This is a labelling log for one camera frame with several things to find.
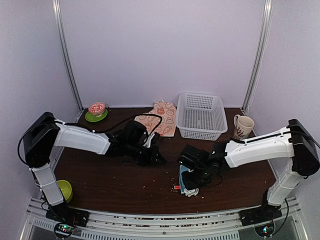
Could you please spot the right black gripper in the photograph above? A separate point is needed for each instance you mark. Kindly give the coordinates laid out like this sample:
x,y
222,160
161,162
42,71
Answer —
x,y
189,184

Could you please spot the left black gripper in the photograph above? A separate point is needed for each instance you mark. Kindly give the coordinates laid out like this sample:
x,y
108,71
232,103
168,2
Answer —
x,y
151,160

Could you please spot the blue polka dot towel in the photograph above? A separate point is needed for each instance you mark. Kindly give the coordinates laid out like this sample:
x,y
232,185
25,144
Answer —
x,y
183,189

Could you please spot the white plastic basket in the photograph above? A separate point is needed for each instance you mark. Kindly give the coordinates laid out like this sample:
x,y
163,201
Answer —
x,y
200,116

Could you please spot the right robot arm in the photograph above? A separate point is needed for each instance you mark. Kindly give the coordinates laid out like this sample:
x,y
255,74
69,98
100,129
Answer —
x,y
293,142

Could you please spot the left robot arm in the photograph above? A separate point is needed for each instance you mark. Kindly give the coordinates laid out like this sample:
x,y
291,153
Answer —
x,y
35,146

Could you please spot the red patterned small bowl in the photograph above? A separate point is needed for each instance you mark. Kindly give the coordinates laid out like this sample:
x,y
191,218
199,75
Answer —
x,y
97,108

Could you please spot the beige bunny print towel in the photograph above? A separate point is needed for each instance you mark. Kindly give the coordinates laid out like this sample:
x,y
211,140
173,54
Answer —
x,y
167,111

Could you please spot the green saucer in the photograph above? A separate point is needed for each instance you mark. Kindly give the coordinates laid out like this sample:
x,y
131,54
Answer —
x,y
89,117

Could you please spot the beige patterned mug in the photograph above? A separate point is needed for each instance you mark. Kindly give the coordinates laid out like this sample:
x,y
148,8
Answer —
x,y
243,125

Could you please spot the lime green bowl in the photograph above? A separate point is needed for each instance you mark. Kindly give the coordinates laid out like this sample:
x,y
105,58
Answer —
x,y
66,189

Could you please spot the front aluminium rail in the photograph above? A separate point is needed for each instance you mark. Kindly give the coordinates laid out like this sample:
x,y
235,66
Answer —
x,y
225,225

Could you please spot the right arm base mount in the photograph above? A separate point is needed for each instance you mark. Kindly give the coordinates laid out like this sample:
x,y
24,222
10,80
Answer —
x,y
258,215

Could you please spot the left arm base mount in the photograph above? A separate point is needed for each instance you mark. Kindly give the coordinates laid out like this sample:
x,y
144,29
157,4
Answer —
x,y
78,218

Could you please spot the left aluminium frame post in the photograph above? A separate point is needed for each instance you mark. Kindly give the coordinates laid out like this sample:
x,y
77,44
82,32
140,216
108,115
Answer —
x,y
65,53

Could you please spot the aluminium frame post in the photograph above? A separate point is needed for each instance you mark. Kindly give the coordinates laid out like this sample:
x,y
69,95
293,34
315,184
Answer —
x,y
65,53
257,64

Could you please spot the right aluminium frame post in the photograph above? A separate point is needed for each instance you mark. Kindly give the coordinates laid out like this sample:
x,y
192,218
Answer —
x,y
257,64

